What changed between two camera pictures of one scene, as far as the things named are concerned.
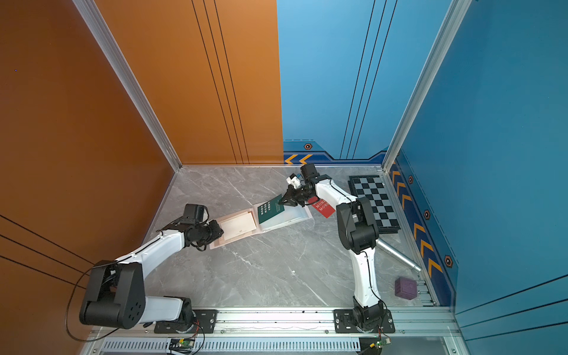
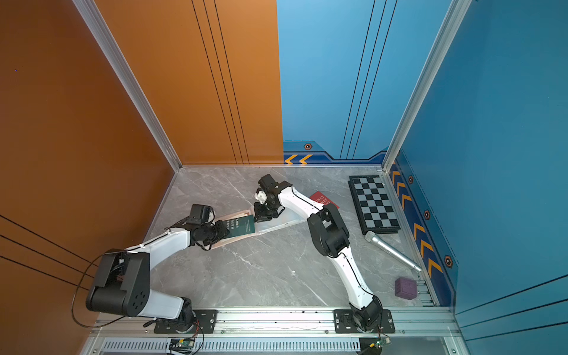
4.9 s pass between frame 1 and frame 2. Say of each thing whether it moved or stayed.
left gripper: stayed
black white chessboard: stayed
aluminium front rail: stayed
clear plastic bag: stayed
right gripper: moved
